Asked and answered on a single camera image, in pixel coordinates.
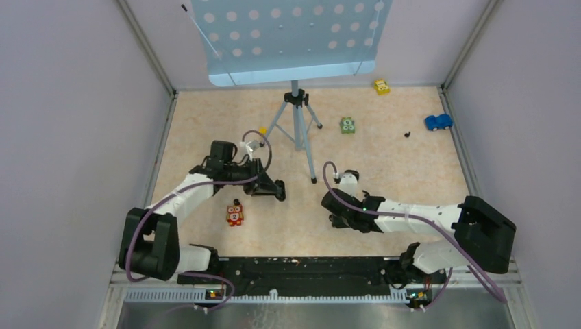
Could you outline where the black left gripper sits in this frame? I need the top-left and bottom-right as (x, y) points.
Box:
(223, 157), (281, 196)

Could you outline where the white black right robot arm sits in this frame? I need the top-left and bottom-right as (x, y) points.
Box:
(321, 188), (517, 282)

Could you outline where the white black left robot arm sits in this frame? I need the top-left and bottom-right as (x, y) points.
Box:
(118, 141), (286, 283)

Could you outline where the red owl number block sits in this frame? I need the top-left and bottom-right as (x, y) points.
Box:
(226, 204), (244, 227)

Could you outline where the green monster toy block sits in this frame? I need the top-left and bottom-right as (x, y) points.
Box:
(339, 117), (356, 134)

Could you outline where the yellow toy block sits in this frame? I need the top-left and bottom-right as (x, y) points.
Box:
(373, 79), (391, 95)

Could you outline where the blue toy car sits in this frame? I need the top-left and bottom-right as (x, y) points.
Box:
(424, 114), (454, 131)

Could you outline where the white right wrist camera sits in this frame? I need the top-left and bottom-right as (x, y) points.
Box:
(334, 170), (359, 197)

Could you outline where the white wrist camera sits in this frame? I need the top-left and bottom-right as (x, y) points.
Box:
(238, 140), (262, 160)
(334, 170), (359, 197)

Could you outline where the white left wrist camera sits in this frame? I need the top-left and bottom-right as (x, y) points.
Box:
(238, 140), (262, 160)

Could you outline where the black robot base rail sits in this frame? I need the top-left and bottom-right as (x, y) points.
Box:
(177, 256), (446, 297)

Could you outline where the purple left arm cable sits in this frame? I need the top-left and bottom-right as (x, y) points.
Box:
(125, 130), (273, 283)

